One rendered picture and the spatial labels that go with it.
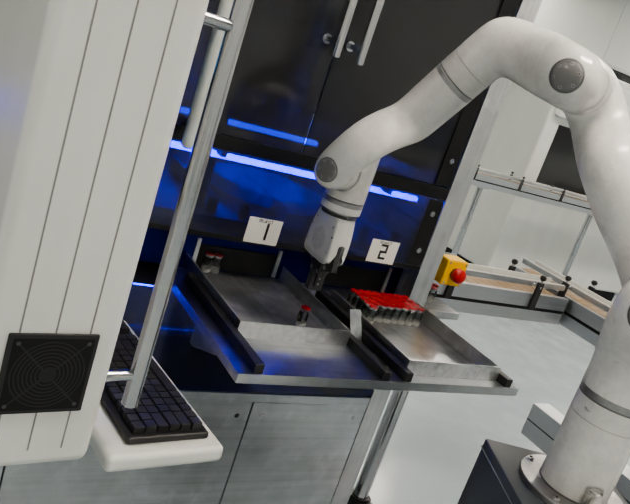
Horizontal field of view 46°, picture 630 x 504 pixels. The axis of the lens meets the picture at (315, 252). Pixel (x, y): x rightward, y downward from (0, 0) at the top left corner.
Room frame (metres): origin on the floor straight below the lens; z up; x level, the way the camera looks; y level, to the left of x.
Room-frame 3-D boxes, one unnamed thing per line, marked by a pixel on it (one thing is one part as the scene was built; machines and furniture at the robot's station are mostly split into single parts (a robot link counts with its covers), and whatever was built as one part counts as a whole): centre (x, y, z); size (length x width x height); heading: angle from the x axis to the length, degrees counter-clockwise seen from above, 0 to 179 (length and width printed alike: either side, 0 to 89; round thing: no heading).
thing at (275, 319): (1.53, 0.08, 0.90); 0.34 x 0.26 x 0.04; 33
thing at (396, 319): (1.69, -0.22, 0.90); 0.18 x 0.02 x 0.05; 123
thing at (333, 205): (1.47, -0.02, 1.16); 0.09 x 0.08 x 0.03; 34
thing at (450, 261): (1.95, -0.35, 1.00); 0.08 x 0.07 x 0.07; 33
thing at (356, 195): (1.47, -0.02, 1.24); 0.09 x 0.08 x 0.13; 153
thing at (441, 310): (1.99, -0.34, 0.87); 0.14 x 0.13 x 0.02; 33
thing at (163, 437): (1.17, 0.25, 0.82); 0.40 x 0.14 x 0.02; 40
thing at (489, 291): (2.23, -0.52, 0.92); 0.69 x 0.15 x 0.16; 123
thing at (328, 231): (1.47, -0.02, 1.10); 0.10 x 0.07 x 0.11; 34
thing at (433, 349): (1.62, -0.27, 0.90); 0.34 x 0.26 x 0.04; 33
